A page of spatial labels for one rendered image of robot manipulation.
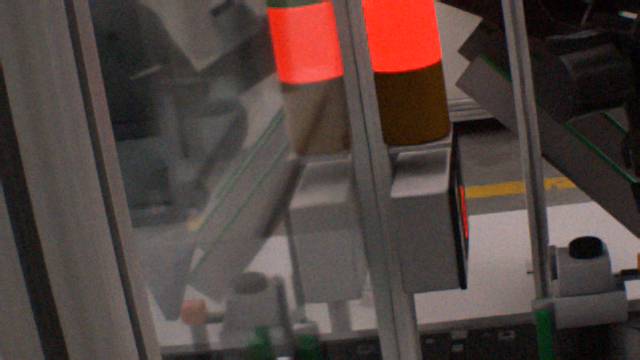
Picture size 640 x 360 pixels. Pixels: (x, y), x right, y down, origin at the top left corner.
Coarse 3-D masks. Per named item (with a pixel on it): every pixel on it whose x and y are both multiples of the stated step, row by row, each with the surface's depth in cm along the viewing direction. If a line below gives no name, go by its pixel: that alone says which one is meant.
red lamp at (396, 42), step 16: (368, 0) 82; (384, 0) 81; (400, 0) 81; (416, 0) 82; (432, 0) 83; (368, 16) 82; (384, 16) 82; (400, 16) 82; (416, 16) 82; (432, 16) 83; (368, 32) 83; (384, 32) 82; (400, 32) 82; (416, 32) 82; (432, 32) 83; (384, 48) 83; (400, 48) 82; (416, 48) 82; (432, 48) 83; (384, 64) 83; (400, 64) 83; (416, 64) 83
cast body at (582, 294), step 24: (576, 240) 108; (600, 240) 107; (576, 264) 106; (600, 264) 106; (552, 288) 110; (576, 288) 106; (600, 288) 106; (624, 288) 106; (552, 312) 109; (576, 312) 107; (600, 312) 107; (624, 312) 107
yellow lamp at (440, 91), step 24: (384, 72) 84; (408, 72) 83; (432, 72) 83; (384, 96) 84; (408, 96) 83; (432, 96) 84; (384, 120) 85; (408, 120) 84; (432, 120) 84; (408, 144) 84
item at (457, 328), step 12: (636, 300) 126; (528, 312) 128; (420, 324) 130; (432, 324) 129; (444, 324) 129; (456, 324) 128; (468, 324) 128; (480, 324) 127; (492, 324) 127; (504, 324) 127; (456, 336) 126
